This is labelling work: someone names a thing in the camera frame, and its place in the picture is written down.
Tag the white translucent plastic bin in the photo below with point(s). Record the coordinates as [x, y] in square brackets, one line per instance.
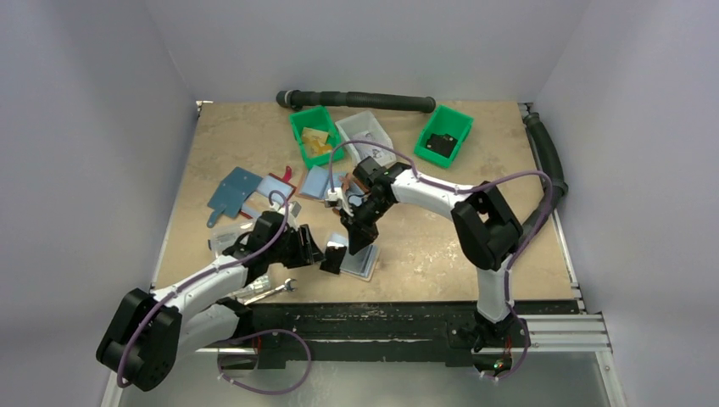
[365, 126]

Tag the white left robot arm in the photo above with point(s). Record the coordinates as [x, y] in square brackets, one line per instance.
[149, 332]

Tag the silver wrench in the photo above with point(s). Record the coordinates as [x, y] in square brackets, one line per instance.
[286, 286]

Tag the black card in bin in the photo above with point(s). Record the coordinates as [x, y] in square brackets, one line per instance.
[441, 144]

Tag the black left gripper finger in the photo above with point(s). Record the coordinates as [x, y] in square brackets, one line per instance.
[309, 249]
[298, 260]

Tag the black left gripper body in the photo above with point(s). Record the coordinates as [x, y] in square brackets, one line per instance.
[289, 245]

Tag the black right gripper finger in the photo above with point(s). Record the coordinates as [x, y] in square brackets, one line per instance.
[371, 233]
[356, 236]

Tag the red open card holder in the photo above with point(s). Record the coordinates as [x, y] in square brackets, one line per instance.
[269, 192]

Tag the clear plastic box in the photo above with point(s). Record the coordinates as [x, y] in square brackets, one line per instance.
[222, 237]

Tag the small green plastic bin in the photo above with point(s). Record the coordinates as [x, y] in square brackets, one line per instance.
[444, 120]

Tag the cream card holder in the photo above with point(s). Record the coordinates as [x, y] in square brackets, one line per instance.
[360, 265]

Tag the large green plastic bin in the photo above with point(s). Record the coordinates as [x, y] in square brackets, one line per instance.
[320, 119]

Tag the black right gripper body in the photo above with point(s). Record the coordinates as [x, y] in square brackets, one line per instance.
[360, 224]

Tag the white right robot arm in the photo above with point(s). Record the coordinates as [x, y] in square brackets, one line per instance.
[487, 229]

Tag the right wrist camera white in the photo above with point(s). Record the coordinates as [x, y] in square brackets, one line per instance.
[337, 199]

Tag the brown open card holder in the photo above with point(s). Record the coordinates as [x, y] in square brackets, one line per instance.
[356, 194]

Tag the pink open card holder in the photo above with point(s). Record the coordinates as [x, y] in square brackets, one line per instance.
[315, 184]

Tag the gold card upper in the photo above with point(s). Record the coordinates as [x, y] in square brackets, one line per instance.
[308, 134]

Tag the blue card holder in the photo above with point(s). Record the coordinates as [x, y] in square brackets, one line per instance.
[231, 194]

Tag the aluminium frame rail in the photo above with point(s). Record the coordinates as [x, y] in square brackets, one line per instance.
[452, 333]

